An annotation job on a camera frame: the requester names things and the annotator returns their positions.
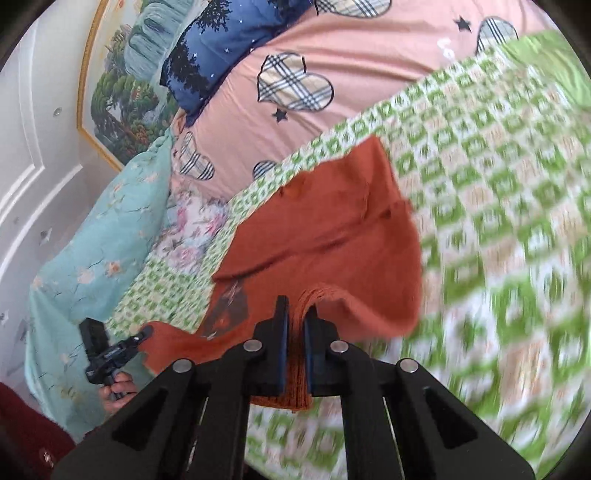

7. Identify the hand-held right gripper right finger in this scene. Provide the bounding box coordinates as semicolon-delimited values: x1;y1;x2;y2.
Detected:
304;306;537;480

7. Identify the person's left hand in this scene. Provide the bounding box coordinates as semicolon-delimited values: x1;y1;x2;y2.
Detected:
99;370;137;415

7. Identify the blue night-sky pillow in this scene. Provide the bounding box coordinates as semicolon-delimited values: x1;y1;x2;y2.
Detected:
159;0;325;128

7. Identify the framed landscape painting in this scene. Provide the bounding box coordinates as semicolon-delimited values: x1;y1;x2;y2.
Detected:
76;0;219;172

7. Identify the rust orange knit garment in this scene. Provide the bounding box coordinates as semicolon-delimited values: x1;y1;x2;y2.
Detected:
139;136;426;412

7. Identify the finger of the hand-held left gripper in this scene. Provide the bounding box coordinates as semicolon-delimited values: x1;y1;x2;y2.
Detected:
121;325;154;359

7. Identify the green checked blanket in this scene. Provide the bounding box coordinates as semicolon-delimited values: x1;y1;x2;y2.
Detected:
110;30;591;480

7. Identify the teal floral quilt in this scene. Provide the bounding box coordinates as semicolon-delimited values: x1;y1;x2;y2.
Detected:
25;126;180;441

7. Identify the white pink floral sheet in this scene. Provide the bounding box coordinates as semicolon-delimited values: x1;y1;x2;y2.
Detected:
148;184;232;278

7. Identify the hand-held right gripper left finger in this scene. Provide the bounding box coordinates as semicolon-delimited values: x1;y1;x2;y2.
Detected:
51;295;290;480

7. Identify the person's left forearm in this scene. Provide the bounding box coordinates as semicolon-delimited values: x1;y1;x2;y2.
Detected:
0;382;78;480

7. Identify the pink quilt with plaid hearts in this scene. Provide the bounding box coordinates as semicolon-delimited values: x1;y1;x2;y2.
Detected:
170;0;557;200

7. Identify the white panelled headboard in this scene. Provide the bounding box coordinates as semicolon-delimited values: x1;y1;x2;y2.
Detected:
0;18;122;402

